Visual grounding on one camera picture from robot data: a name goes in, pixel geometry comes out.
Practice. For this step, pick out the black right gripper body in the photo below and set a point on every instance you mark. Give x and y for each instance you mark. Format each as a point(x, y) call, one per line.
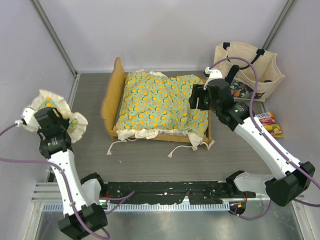
point(213, 105)

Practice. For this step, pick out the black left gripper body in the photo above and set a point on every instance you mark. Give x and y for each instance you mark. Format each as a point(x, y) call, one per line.
point(63, 123)

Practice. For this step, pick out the small lemon print pillow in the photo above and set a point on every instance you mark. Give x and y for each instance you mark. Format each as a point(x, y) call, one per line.
point(77, 123)

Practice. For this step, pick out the lemon print pet mattress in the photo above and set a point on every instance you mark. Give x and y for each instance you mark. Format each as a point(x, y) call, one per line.
point(153, 103)

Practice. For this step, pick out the wooden pet bed frame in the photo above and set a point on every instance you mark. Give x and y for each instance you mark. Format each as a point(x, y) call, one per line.
point(112, 102)

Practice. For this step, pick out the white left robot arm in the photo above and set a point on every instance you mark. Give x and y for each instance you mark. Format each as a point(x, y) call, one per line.
point(82, 211)

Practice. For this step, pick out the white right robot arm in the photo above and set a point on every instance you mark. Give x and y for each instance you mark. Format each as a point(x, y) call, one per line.
point(289, 177)

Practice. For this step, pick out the beige canvas tote bag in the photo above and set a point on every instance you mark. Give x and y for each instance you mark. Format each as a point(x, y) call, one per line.
point(239, 71)

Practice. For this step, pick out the Fox's candy packet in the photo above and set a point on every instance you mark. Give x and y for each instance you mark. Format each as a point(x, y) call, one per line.
point(267, 119)

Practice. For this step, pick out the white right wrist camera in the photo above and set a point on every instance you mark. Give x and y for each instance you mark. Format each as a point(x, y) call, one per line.
point(211, 74)

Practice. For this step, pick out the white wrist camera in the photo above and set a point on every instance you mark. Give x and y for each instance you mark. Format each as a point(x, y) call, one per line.
point(211, 74)
point(27, 119)

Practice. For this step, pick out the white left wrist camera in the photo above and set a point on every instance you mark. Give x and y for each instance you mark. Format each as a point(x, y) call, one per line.
point(27, 119)

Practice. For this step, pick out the aluminium rail with cable duct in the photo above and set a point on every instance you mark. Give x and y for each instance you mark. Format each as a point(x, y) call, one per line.
point(226, 204)

